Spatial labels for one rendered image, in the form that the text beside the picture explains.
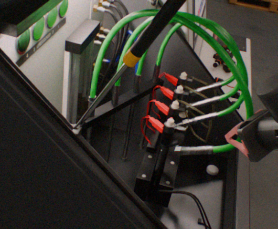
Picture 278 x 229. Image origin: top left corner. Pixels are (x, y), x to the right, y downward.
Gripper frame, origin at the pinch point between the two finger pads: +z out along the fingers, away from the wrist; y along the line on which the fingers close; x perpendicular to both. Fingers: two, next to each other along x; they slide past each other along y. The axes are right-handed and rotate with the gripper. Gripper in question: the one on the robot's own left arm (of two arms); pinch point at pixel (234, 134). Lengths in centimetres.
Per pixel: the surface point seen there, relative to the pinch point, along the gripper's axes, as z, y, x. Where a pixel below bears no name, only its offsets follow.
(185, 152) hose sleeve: 10.5, 5.9, 0.7
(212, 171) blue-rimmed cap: 43, -18, 22
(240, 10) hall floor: 328, -336, -20
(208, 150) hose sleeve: 5.0, 3.8, 1.6
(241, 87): -7.1, -0.7, -9.1
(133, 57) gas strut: -17.5, 21.9, -22.2
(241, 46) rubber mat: 74, -79, -6
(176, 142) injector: 21.9, 0.8, 1.0
